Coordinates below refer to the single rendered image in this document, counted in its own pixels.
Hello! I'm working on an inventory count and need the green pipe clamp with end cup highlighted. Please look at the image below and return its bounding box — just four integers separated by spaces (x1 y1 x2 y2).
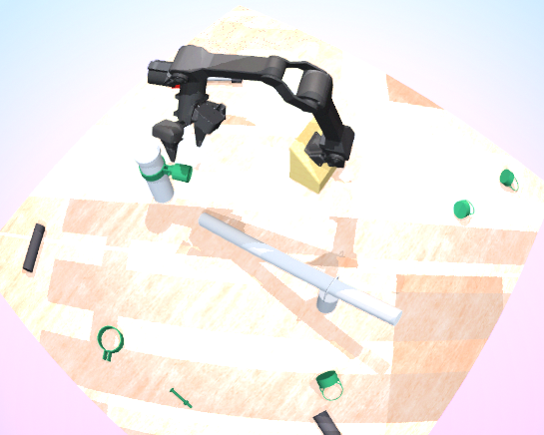
139 157 193 183

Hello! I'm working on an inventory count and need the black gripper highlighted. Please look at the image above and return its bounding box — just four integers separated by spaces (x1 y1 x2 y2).
152 91 219 163

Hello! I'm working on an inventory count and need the grey metal pipe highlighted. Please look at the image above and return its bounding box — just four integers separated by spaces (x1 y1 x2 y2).
198 213 402 326

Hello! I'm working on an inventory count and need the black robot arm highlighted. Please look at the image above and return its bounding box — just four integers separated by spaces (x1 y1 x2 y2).
147 44 355 168

